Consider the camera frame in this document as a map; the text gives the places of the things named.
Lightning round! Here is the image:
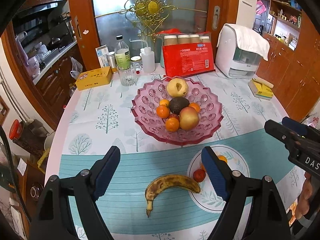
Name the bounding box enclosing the wooden cabinet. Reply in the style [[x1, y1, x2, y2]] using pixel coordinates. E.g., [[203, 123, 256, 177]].
[[257, 0, 319, 121]]

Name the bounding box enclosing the small white box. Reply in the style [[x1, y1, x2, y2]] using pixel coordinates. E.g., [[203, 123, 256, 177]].
[[95, 44, 109, 68]]

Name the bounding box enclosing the yellow sponge pack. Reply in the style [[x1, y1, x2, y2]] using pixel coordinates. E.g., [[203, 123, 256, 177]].
[[248, 79, 274, 100]]

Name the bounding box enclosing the clear glass bottle green label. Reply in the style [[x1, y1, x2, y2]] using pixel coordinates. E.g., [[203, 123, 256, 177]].
[[114, 35, 130, 70]]

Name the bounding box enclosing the glass sliding door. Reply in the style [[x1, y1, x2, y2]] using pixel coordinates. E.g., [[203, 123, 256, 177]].
[[68, 0, 239, 70]]

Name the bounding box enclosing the clear drinking glass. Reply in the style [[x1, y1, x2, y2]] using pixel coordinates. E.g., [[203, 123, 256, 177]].
[[117, 62, 138, 86]]

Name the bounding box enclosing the small yellow orange kumquat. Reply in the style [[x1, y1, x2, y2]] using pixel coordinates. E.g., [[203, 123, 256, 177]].
[[217, 155, 228, 163]]

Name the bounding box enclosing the white cloth on appliance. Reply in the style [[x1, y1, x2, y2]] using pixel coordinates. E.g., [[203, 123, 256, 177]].
[[216, 23, 270, 61]]

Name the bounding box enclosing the small metal can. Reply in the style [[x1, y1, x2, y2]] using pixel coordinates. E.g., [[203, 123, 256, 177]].
[[107, 51, 117, 73]]

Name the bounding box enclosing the yellow pear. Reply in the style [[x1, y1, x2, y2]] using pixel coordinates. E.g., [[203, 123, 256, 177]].
[[167, 78, 189, 98]]

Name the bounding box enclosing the small yellow orange citrus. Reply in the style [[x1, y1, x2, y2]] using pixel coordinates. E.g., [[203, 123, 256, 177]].
[[159, 99, 170, 107]]

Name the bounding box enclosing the white squeeze bottle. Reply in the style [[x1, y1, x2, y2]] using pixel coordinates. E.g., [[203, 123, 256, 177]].
[[140, 47, 156, 73]]

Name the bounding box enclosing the pack of cups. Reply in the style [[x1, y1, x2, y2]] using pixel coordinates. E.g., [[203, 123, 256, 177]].
[[163, 34, 211, 46]]

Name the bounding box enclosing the yellow tin box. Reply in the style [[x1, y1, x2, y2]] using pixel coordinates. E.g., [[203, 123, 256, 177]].
[[75, 67, 112, 90]]

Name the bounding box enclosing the white dispenser appliance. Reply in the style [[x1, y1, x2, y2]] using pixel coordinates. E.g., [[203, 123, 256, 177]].
[[215, 25, 262, 79]]

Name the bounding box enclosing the dark avocado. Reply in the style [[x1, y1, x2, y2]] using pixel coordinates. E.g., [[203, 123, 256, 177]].
[[169, 97, 190, 115]]

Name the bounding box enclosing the red plastic package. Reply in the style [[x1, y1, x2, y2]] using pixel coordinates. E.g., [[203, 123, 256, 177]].
[[162, 42, 215, 77]]

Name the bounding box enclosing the pink glass fruit bowl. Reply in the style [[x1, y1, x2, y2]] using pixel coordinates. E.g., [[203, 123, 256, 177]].
[[131, 77, 223, 146]]

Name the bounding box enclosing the small glass jar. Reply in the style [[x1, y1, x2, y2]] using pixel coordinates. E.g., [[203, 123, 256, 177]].
[[131, 56, 142, 71]]

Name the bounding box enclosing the red bucket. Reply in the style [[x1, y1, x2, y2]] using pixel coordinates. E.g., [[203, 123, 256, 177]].
[[9, 119, 23, 140]]

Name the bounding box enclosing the brown spotted banana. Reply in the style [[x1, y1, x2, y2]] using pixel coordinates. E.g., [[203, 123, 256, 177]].
[[145, 174, 201, 218]]

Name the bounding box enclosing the large orange tangerine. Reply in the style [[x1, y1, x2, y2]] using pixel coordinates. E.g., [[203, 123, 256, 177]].
[[165, 117, 180, 132]]

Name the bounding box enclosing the red yellow apple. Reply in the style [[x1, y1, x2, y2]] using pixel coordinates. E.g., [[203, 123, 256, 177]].
[[180, 107, 199, 131]]

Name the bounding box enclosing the patterned teal tablecloth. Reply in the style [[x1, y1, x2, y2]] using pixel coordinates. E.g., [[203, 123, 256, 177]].
[[46, 68, 305, 239]]

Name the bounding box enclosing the dark red small fruit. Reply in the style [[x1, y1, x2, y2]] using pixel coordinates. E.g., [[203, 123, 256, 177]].
[[169, 113, 180, 120]]

